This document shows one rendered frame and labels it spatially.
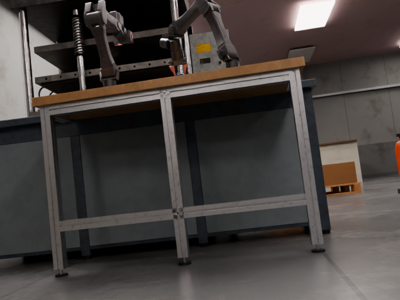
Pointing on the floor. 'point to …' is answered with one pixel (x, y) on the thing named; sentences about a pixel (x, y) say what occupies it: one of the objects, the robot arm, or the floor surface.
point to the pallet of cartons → (341, 178)
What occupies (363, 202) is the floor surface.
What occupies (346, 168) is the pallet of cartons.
